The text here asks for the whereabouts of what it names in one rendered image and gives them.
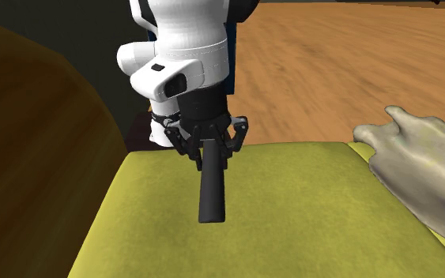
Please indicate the grey animal figure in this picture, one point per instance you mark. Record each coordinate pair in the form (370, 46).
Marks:
(418, 169)

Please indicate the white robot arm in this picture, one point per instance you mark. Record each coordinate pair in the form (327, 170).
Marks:
(187, 42)

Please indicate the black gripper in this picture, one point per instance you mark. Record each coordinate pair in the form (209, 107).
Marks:
(203, 109)

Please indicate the black remote control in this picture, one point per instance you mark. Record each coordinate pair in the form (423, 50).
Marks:
(211, 184)

